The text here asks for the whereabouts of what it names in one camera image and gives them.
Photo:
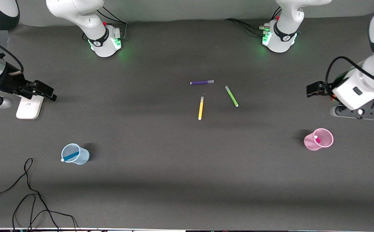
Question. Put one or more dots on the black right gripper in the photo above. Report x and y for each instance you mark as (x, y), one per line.
(12, 83)

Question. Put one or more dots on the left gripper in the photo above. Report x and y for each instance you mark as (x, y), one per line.
(319, 88)

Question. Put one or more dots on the pink marker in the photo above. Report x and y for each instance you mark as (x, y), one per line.
(317, 139)

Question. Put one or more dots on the blue marker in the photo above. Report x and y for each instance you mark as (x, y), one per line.
(71, 156)

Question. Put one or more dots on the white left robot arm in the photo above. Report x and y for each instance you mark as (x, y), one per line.
(290, 16)

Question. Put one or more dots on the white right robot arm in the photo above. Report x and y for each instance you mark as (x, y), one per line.
(77, 9)

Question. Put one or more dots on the orange green cube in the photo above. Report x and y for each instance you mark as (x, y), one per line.
(334, 96)

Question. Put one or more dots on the white stand with base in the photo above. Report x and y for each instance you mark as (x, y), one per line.
(29, 109)

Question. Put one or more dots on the pink plastic cup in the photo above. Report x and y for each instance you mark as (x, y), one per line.
(311, 143)

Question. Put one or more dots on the light blue plastic cup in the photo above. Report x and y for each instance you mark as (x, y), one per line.
(82, 158)

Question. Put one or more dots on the green marker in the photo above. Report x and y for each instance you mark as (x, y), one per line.
(231, 96)

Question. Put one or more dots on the purple marker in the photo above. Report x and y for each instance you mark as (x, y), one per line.
(201, 82)

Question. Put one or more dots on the yellow marker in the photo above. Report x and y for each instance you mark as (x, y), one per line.
(201, 108)

